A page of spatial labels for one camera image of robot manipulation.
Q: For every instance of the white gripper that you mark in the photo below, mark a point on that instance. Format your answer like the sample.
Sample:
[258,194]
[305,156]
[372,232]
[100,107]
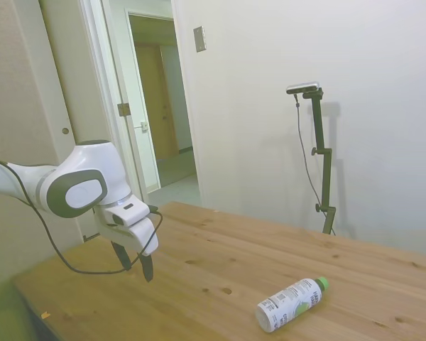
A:
[142,238]

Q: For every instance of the white water bottle green cap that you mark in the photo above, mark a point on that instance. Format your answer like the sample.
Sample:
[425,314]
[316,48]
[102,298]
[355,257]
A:
[287,305]

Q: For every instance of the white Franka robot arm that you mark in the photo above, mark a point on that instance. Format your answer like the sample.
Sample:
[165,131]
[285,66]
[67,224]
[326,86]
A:
[88,160]

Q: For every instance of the white door latch plate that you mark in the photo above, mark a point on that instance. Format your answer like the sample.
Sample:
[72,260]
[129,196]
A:
[144,126]

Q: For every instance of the round door knob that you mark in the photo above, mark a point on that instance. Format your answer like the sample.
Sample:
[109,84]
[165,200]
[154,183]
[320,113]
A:
[65,130]

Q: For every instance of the brass door hinge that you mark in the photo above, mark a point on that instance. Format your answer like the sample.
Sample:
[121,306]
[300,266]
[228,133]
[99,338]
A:
[124,109]

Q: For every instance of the brown wooden hallway door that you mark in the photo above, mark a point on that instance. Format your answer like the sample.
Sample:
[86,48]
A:
[152,99]

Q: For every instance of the beige door leaf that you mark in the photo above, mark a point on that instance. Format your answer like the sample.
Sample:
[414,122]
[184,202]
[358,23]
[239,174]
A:
[78,71]

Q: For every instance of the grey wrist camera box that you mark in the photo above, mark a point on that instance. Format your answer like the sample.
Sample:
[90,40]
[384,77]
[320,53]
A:
[128,213]

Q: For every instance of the black jointed camera mount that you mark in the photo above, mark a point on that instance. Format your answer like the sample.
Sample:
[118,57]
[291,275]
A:
[323,160]

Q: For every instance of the grey metal wall plate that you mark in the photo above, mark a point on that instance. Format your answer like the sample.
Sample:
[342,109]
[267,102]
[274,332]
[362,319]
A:
[199,39]

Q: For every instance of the grey camera on mount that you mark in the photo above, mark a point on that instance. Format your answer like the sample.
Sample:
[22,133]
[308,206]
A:
[303,87]

